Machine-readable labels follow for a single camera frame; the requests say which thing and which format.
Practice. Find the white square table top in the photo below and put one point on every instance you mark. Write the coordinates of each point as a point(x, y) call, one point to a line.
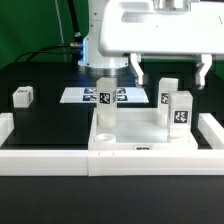
point(135, 129)

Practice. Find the white U-shaped fence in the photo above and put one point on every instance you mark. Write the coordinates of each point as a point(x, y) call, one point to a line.
point(115, 163)

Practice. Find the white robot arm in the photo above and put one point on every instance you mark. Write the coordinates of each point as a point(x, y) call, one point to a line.
point(99, 63)

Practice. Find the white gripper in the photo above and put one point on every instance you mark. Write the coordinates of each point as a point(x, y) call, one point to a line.
point(134, 26)

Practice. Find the white sheet with markers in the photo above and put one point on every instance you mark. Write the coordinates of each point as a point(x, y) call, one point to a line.
point(89, 95)

